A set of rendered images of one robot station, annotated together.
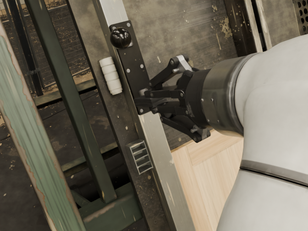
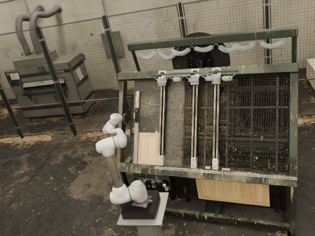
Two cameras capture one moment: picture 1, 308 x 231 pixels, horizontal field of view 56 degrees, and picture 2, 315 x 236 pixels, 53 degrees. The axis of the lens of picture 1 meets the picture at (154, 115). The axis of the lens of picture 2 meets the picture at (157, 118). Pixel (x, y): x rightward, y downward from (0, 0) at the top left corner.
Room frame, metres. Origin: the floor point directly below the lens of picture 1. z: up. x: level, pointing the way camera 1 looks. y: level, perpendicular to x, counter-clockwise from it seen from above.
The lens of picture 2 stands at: (-1.07, -3.30, 3.20)
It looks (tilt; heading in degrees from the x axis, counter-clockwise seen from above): 27 degrees down; 60
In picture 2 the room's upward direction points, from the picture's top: 12 degrees counter-clockwise
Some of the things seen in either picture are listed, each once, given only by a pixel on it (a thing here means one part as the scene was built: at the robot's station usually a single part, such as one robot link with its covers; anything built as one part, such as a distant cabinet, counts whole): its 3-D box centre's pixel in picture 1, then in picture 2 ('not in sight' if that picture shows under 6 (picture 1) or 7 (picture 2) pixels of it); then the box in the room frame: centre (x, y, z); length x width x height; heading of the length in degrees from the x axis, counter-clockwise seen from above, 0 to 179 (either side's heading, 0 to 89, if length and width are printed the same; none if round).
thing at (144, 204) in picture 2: not in sight; (143, 199); (-0.02, -0.77, 0.87); 0.22 x 0.18 x 0.06; 123
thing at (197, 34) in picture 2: not in sight; (199, 62); (1.55, -0.16, 1.85); 0.80 x 0.06 x 0.80; 124
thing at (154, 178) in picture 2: not in sight; (150, 184); (0.28, -0.41, 0.69); 0.50 x 0.14 x 0.24; 124
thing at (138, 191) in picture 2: not in sight; (138, 190); (-0.04, -0.75, 1.01); 0.18 x 0.16 x 0.22; 157
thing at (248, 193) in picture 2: not in sight; (231, 185); (1.07, -1.02, 0.53); 0.90 x 0.02 x 0.55; 124
